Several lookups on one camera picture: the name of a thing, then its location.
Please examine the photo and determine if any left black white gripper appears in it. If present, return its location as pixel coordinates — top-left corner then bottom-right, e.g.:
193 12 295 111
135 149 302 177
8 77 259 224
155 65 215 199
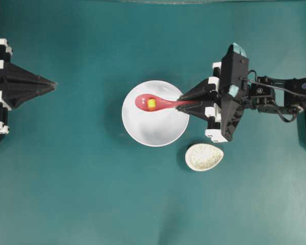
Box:
0 38 56 142

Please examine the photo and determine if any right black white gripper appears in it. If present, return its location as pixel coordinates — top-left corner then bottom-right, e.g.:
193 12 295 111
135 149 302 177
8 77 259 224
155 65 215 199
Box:
176 43 249 143

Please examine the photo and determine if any yellow hexagonal prism block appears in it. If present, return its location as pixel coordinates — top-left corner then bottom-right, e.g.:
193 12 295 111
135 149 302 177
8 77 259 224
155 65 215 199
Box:
147 99 156 110

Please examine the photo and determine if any red plastic spoon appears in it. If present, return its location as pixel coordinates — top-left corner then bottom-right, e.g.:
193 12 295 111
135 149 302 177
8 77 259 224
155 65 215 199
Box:
134 93 203 112

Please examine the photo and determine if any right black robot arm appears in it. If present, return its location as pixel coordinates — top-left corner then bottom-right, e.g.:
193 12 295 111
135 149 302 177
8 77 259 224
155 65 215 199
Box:
176 43 306 143

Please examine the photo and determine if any white round bowl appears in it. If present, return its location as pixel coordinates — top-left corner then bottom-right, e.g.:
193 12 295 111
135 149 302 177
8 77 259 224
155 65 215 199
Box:
121 80 190 147

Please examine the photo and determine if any speckled white egg-shaped dish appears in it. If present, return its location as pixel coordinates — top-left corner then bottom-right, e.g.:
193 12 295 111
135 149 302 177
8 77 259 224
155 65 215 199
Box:
185 143 224 172

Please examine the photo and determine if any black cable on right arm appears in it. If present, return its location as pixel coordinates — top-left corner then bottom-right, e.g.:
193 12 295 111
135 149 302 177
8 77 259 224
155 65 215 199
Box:
239 70 306 123

